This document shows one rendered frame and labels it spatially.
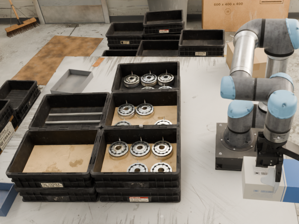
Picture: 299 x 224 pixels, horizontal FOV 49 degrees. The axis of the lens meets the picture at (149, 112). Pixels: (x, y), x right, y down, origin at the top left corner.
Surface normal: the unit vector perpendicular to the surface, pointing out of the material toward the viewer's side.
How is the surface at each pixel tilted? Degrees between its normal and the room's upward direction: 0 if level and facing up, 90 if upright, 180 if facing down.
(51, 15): 90
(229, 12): 75
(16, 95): 0
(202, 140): 0
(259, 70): 90
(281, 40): 81
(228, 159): 90
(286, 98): 0
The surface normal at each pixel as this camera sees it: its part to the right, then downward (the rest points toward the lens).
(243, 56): -0.04, -0.76
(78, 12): -0.16, 0.66
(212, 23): -0.17, 0.40
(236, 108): -0.25, -0.75
